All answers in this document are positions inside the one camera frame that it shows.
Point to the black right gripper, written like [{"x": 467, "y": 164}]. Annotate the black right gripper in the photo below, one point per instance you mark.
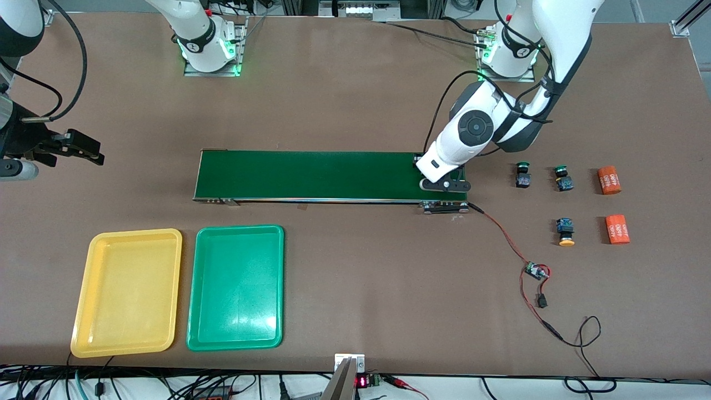
[{"x": 21, "y": 139}]

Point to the green mushroom push button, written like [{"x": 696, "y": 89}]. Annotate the green mushroom push button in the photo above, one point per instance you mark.
[
  {"x": 522, "y": 178},
  {"x": 564, "y": 180}
]

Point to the yellow mushroom push button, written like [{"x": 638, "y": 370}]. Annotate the yellow mushroom push button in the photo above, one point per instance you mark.
[{"x": 565, "y": 230}]

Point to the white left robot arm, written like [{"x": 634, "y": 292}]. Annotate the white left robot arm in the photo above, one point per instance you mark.
[{"x": 476, "y": 128}]

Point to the green belt conveyor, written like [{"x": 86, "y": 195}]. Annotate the green belt conveyor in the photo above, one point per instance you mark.
[{"x": 305, "y": 175}]

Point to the yellow plastic tray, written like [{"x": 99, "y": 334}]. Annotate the yellow plastic tray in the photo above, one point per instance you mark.
[{"x": 125, "y": 294}]

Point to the small black circuit board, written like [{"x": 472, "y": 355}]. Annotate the small black circuit board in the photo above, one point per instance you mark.
[{"x": 537, "y": 271}]

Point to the silver box with lights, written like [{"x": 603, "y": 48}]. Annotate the silver box with lights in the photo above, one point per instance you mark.
[{"x": 358, "y": 8}]

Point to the green plastic tray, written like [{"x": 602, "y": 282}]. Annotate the green plastic tray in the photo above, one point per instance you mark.
[{"x": 236, "y": 289}]

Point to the red clip lead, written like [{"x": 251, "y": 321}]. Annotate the red clip lead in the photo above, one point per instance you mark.
[{"x": 397, "y": 381}]

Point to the red digit display module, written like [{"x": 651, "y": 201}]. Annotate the red digit display module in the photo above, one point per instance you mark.
[{"x": 362, "y": 381}]

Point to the grey metal bar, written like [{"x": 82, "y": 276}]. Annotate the grey metal bar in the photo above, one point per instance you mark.
[{"x": 339, "y": 386}]

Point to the orange plastic device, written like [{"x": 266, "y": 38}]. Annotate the orange plastic device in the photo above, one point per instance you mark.
[{"x": 214, "y": 396}]

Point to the aluminium frame corner bracket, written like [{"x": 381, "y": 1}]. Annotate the aluminium frame corner bracket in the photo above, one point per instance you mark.
[
  {"x": 680, "y": 28},
  {"x": 49, "y": 18}
]

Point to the black inline switch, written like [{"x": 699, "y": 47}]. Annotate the black inline switch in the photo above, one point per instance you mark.
[{"x": 541, "y": 301}]

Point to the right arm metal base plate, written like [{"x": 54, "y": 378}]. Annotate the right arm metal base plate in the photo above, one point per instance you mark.
[{"x": 239, "y": 44}]

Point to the silver metal bracket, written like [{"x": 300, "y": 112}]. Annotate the silver metal bracket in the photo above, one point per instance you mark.
[{"x": 360, "y": 361}]

